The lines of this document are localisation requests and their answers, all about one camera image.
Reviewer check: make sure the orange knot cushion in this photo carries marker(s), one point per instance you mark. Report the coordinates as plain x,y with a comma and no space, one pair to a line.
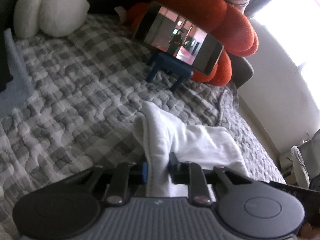
232,30

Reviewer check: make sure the white plush cushion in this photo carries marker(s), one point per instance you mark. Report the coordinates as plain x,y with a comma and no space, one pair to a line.
62,10

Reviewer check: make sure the grey checked quilt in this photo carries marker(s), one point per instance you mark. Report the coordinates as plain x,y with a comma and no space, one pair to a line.
75,92

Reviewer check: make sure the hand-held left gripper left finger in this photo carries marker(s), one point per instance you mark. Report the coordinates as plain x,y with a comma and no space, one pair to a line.
144,172

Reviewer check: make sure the smartphone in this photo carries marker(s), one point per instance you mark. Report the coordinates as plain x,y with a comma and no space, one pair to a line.
175,37

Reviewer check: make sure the window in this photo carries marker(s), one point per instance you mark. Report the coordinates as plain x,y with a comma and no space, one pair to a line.
300,30

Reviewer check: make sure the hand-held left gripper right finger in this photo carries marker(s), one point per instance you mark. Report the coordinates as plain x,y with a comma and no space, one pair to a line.
172,165

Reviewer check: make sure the blue phone stand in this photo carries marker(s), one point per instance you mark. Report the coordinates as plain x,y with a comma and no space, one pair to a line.
170,65

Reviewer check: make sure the grey sofa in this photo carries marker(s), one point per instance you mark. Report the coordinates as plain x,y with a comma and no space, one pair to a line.
243,72

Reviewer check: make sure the grey office chair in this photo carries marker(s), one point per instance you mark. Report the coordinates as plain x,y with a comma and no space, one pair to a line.
300,165

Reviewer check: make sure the white pants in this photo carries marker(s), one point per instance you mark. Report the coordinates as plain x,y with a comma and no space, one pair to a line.
200,142

